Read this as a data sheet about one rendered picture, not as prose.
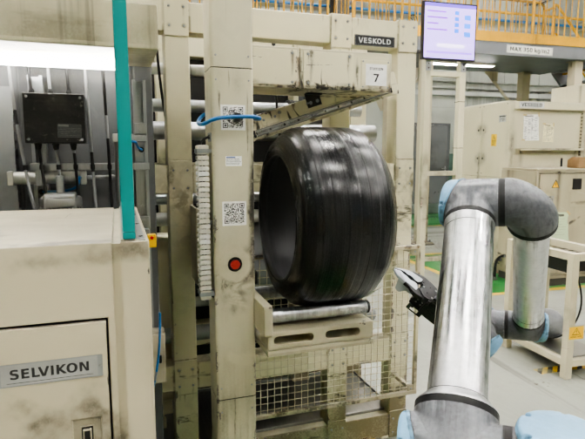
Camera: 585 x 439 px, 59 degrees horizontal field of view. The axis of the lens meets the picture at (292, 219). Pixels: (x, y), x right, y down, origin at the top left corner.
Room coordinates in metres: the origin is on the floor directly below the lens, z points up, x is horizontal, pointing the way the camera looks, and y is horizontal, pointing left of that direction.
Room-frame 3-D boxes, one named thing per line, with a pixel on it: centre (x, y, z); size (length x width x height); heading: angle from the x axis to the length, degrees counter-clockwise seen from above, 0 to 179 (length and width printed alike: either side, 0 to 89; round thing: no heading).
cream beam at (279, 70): (2.05, -0.06, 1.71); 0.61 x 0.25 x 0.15; 109
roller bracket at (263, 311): (1.67, 0.13, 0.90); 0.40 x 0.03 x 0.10; 19
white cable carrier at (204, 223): (1.57, 0.27, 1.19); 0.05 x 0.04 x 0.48; 19
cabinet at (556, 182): (5.63, -2.86, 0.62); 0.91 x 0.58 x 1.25; 106
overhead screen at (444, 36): (5.29, -1.55, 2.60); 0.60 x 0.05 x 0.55; 106
